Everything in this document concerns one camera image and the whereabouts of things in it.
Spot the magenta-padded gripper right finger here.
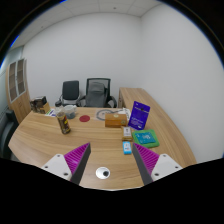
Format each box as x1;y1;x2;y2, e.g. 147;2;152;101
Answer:
132;142;184;186

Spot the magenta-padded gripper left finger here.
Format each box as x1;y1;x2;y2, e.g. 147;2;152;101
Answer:
41;142;92;186

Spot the clear bottle with black cap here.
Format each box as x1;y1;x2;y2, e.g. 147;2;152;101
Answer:
55;107;72;135

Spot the green and blue flat box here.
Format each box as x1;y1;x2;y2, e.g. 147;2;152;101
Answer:
132;129;160;149

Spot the small blue white card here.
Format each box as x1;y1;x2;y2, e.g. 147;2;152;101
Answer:
122;140;133;156

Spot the small brown packet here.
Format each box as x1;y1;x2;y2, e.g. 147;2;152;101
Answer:
121;126;134;142

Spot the flat round red coaster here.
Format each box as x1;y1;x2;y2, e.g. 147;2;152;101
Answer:
79;114;92;123

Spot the purple card package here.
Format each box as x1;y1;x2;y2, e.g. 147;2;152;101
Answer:
127;100;151;131

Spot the grey and white mug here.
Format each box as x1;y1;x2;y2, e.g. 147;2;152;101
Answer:
63;104;78;120

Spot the white green purple leaflet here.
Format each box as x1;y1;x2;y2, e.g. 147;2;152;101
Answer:
44;108;58;118

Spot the brown cardboard box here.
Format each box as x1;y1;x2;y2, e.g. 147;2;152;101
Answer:
39;102;51;115

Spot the grey backpack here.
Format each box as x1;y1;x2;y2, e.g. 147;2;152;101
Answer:
84;81;108;108

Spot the black carton box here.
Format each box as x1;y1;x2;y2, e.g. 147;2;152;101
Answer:
29;96;48;114

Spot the dark armchair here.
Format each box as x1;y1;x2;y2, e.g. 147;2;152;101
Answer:
0;109;19;159

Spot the wooden shelf cabinet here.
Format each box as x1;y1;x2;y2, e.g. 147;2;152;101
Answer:
5;58;32;124

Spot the silver desk cable grommet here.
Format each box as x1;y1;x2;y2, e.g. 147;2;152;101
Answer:
95;166;111;180

